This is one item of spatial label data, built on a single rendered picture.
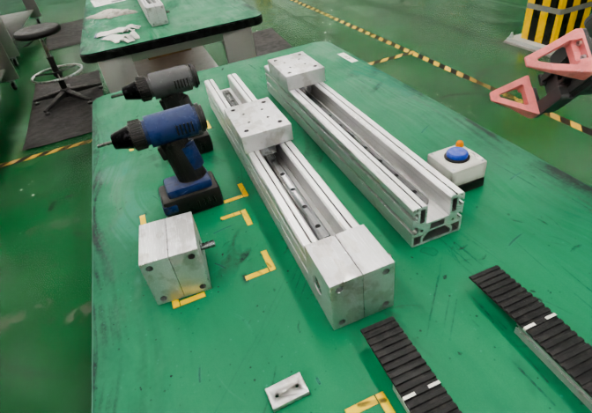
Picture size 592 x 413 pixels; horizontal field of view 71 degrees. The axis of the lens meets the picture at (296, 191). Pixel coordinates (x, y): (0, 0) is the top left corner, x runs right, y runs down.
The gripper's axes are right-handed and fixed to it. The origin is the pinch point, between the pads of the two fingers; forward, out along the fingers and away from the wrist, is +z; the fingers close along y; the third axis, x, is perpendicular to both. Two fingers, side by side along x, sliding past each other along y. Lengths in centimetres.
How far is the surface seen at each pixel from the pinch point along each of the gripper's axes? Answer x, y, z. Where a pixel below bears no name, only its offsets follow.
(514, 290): 29.3, -6.5, 3.1
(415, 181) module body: 8.3, -21.1, 9.1
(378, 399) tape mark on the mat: 40.6, -3.8, 25.1
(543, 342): 35.7, -1.2, 4.0
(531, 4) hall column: -180, -218, -181
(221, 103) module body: -25, -47, 47
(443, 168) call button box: 5.9, -22.0, 2.8
